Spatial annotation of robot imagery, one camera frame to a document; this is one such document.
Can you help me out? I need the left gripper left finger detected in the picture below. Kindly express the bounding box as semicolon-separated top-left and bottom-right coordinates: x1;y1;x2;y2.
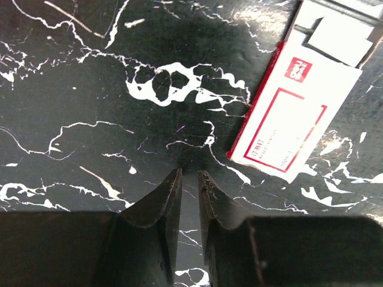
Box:
1;169;182;286

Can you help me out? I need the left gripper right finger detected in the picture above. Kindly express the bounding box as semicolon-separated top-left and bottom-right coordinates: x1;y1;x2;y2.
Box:
198;170;382;286

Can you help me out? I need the red white staple box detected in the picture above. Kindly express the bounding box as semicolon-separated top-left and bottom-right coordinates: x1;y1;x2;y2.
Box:
227;1;382;182

